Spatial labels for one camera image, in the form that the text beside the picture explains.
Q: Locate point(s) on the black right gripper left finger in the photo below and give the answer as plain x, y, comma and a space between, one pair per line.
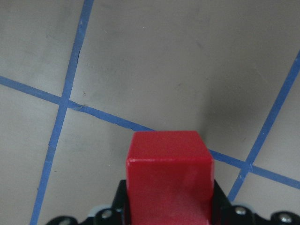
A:
114, 214

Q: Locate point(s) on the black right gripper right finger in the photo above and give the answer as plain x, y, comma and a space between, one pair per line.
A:
224, 213

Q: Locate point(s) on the red wooden block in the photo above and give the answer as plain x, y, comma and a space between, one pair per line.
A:
170, 178

